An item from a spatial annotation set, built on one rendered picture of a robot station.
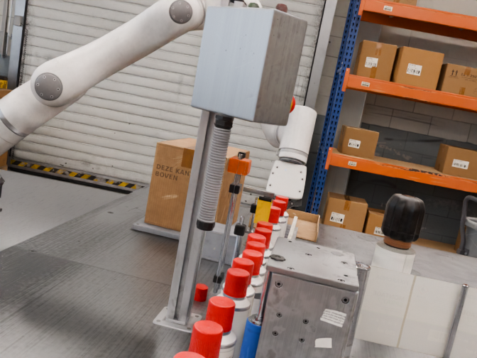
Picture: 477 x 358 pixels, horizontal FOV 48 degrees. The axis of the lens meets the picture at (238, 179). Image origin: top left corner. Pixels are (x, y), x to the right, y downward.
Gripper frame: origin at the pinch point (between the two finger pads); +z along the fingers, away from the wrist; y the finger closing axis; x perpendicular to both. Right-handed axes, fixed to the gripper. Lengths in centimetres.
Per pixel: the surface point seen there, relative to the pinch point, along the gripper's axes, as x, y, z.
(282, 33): -63, -3, -22
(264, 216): -34.0, -1.3, 5.0
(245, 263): -65, 0, 16
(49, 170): 388, -272, -44
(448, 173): 336, 123, -114
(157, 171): 17.3, -42.0, -8.0
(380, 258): -28.0, 24.6, 7.8
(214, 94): -55, -13, -12
